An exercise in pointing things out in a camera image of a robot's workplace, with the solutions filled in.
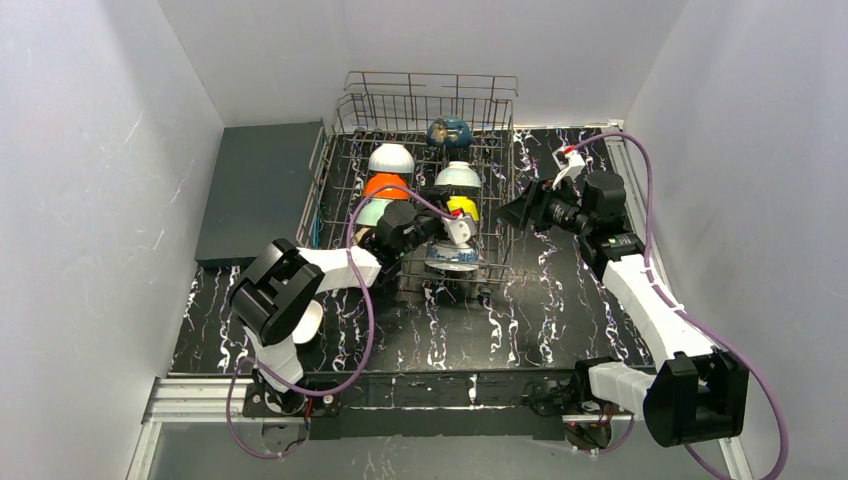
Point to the yellow bowl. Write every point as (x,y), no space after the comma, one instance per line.
(462,204)

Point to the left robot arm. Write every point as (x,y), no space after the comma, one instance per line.
(275,297)

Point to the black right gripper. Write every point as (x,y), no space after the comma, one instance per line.
(538,208)

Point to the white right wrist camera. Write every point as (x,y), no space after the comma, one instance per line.
(571,163)

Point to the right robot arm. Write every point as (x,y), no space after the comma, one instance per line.
(698,392)

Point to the white square bowl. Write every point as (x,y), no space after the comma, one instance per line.
(309,324)

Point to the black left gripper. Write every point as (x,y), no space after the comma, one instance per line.
(433,223)

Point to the celadon green bowl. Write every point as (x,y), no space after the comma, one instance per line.
(372,212)

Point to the green bowl dark exterior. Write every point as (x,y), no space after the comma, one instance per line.
(458,174)

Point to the dark grey flat box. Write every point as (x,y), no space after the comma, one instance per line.
(258,192)

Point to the orange rimmed white bowl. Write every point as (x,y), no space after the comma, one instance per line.
(385,185)

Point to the blue patterned bowl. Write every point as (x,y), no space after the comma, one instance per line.
(452,257)

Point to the white bowl blue band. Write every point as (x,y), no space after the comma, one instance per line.
(391,158)

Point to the beige floral bowl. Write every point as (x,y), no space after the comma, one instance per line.
(361,234)

